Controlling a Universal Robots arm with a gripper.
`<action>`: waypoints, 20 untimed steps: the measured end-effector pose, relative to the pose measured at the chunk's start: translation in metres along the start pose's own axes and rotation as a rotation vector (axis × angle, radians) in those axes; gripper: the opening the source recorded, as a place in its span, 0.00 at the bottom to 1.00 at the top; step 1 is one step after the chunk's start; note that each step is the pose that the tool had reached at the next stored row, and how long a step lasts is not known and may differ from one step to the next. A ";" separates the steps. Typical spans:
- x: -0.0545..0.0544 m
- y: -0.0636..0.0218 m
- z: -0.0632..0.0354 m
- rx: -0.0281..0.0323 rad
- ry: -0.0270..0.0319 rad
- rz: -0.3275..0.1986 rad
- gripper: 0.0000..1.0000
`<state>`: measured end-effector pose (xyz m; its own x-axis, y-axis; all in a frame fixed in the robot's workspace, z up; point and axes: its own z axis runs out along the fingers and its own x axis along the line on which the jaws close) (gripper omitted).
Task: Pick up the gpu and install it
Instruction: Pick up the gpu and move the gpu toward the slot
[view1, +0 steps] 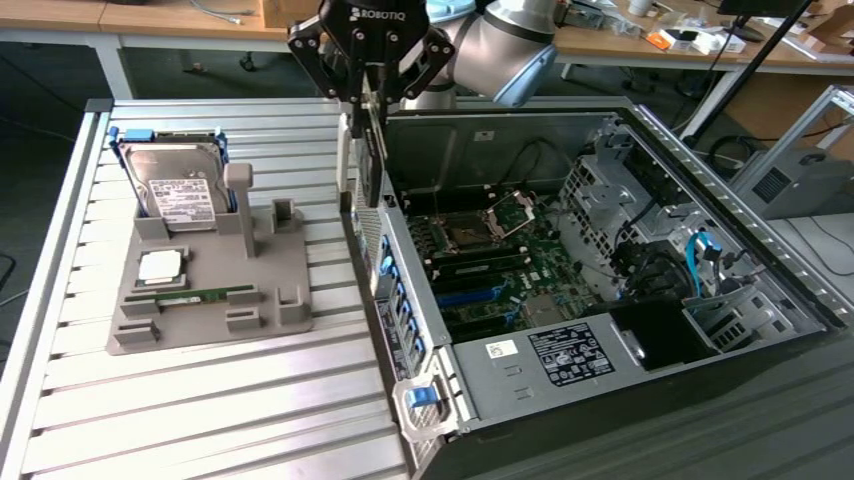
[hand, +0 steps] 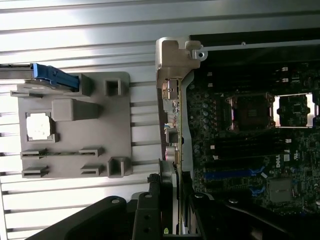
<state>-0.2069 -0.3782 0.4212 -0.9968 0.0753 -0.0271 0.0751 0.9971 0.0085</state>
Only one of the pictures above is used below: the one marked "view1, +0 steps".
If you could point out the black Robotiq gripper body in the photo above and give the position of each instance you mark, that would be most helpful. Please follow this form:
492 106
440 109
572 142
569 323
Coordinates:
374 30

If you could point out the low-profile graphics card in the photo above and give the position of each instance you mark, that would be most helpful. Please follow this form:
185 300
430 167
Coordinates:
374 165

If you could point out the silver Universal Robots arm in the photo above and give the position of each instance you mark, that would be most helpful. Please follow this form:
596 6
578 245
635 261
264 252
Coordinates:
494 40

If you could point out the brown cardboard box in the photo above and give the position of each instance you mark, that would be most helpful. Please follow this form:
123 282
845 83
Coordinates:
281 12

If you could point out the silver metal box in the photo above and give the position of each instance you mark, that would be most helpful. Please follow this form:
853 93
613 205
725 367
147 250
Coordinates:
581 17

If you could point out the open black PC case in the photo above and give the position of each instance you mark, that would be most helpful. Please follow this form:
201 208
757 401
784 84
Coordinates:
601 115

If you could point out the thin socket locking lever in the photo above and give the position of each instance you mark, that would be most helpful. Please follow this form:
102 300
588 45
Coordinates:
436 200

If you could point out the hard disk in blue carrier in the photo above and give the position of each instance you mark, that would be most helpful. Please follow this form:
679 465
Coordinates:
174 175

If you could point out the metal socket cover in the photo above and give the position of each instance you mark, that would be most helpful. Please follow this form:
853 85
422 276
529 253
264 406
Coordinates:
510 212

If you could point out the white cup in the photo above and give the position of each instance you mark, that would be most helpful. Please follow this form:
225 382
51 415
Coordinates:
643 6

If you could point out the orange white box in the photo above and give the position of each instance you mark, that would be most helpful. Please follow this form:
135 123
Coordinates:
657 37

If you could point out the CPU socket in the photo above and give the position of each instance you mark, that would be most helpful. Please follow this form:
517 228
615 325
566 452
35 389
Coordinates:
468 232

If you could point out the silver metal drive cage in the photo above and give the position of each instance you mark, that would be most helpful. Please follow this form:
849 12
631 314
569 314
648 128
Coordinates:
601 195

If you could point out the grey plastic parts rack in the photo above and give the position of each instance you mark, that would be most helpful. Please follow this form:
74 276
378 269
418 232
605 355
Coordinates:
214 260

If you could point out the green motherboard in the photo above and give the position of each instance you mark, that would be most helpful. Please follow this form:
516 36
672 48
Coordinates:
554 280

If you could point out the black tripod pole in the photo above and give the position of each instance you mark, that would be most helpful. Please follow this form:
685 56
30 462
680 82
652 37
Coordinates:
749 70

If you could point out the blue expansion slot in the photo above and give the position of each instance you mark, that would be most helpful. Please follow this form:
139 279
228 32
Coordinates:
468 297

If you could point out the silver CPU chip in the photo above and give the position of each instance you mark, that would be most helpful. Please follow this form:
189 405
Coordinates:
161 265

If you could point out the black monitor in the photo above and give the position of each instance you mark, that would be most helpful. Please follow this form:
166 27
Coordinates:
755 5

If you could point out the silver chipset heat sink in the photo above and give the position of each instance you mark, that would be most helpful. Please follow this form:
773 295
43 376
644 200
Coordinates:
544 310

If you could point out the folded brown cardboard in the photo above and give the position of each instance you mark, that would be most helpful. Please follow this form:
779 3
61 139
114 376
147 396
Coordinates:
835 25

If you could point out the grey computer tower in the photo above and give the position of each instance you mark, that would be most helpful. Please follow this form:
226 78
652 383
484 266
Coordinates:
808 190

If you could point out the grey power supply unit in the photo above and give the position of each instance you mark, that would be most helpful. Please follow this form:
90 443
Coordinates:
514 380

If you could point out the blue case latch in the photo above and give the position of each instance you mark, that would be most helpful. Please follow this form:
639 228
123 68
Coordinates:
422 397

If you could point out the grey disk bay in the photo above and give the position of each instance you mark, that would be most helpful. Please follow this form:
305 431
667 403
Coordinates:
741 325

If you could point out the wooden desk white frame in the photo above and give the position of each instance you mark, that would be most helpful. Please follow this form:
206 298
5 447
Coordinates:
621 47
67 20

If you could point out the aluminium profile frame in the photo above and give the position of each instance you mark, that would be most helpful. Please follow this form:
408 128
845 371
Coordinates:
824 107

